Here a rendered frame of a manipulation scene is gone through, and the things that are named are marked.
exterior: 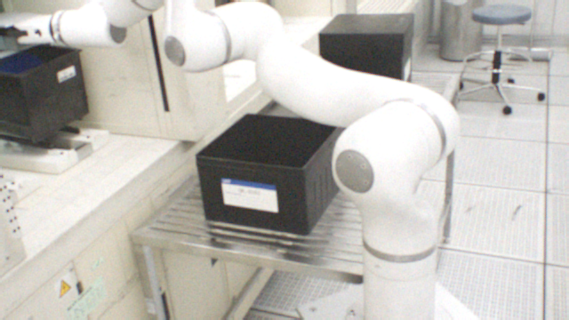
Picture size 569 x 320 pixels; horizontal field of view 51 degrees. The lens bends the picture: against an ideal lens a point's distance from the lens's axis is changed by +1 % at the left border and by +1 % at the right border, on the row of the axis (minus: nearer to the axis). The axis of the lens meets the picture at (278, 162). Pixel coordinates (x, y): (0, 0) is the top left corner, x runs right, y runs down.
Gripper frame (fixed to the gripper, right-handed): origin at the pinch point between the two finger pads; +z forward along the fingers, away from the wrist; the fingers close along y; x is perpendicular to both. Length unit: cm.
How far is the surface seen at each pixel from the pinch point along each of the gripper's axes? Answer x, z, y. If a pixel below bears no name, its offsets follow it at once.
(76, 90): -18.2, -8.4, 7.2
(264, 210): -40, -66, -5
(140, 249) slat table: -49, -36, -15
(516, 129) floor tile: -120, -116, 245
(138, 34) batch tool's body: -4.9, -25.4, 15.0
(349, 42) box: -23, -63, 76
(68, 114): -23.2, -7.9, 2.4
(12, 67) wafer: -9.6, 1.7, -1.8
